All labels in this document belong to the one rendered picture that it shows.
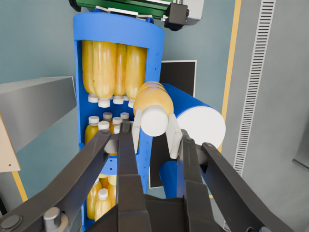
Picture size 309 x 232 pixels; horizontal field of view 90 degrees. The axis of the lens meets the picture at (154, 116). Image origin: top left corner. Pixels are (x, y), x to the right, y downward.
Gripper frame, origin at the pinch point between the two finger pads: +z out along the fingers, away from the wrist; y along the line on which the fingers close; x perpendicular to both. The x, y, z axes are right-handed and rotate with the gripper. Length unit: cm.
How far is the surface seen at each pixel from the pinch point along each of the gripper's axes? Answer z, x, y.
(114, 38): 25.6, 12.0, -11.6
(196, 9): 67, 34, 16
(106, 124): 34.2, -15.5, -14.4
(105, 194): 34, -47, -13
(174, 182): 103, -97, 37
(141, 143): 29.3, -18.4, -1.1
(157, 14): 61, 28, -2
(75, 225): 74, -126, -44
